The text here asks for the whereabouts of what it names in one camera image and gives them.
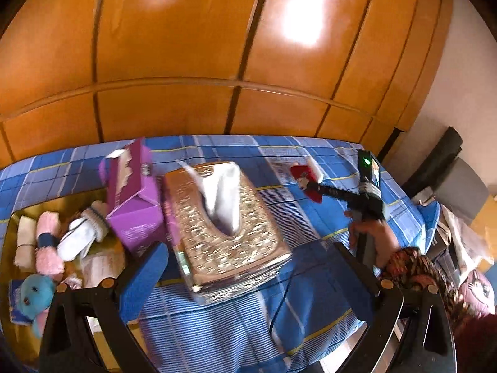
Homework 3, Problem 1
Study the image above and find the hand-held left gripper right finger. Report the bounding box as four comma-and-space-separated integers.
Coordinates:
333, 241, 458, 373

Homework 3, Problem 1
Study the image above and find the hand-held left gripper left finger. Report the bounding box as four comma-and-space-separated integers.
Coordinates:
39, 241, 170, 373

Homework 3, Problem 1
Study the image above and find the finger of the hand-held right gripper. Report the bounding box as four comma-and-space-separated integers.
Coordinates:
308, 182, 360, 205

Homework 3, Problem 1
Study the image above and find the red plush toy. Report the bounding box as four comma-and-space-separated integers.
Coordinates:
290, 158, 325, 203

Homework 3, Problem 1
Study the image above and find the white sock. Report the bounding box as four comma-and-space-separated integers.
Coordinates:
57, 218, 96, 262

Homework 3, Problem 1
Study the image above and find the silver ornate tissue box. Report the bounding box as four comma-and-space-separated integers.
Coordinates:
161, 161, 293, 306

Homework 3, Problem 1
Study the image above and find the blue plush toy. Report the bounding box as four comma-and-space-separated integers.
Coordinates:
8, 274, 57, 338

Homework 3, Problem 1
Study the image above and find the gold tray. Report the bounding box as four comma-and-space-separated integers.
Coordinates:
0, 186, 156, 373

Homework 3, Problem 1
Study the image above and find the person's right hand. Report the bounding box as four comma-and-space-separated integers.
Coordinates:
344, 210, 401, 269

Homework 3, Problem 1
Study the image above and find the white plastic packet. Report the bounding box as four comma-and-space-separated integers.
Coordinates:
80, 251, 127, 292

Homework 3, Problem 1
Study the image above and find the blue plaid bedsheet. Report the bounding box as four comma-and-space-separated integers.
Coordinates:
0, 135, 443, 373

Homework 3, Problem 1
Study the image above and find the purple tissue box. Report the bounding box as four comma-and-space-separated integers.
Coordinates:
98, 137, 167, 257

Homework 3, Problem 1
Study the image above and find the black chair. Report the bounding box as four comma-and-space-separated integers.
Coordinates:
402, 126, 464, 199

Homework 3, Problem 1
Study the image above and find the grey chair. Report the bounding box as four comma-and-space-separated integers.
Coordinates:
421, 157, 490, 226

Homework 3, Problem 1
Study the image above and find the pink rolled towel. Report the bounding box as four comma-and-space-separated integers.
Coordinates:
34, 212, 66, 280

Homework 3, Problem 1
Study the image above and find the white bag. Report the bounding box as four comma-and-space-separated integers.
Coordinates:
439, 202, 497, 273

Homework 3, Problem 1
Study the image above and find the white tissue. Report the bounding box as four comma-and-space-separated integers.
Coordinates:
176, 159, 242, 237

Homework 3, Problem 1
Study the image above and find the cat print bag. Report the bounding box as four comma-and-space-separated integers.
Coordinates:
458, 268, 497, 319

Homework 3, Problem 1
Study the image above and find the white rolled towel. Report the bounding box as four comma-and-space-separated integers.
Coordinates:
15, 215, 39, 270

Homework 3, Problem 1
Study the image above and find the person's dark red clothing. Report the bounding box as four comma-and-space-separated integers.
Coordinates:
450, 307, 497, 373

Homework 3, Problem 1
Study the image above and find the wooden wardrobe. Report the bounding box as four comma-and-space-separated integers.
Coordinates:
0, 0, 455, 169

